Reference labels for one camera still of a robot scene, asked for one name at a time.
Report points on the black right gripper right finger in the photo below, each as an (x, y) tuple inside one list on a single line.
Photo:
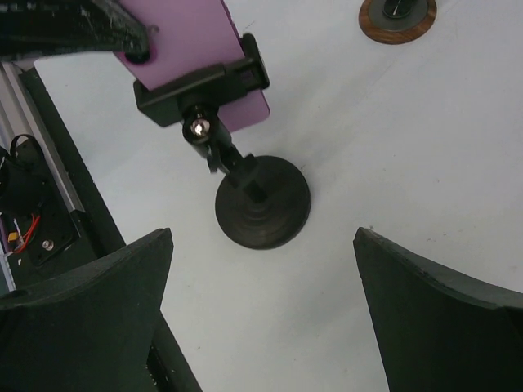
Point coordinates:
[(438, 329)]

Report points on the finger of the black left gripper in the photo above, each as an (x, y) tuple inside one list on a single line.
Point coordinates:
[(34, 29)]

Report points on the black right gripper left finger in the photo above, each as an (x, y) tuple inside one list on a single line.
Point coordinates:
[(89, 329)]

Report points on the purple smartphone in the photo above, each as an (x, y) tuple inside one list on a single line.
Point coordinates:
[(190, 36)]

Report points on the black ball-joint phone stand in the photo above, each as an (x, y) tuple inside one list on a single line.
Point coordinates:
[(263, 202)]

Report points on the wooden base phone stand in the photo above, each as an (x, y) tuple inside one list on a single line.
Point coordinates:
[(396, 22)]

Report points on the white slotted cable duct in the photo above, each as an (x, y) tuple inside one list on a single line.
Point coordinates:
[(10, 262)]

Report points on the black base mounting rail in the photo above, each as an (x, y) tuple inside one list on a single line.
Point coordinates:
[(62, 218)]

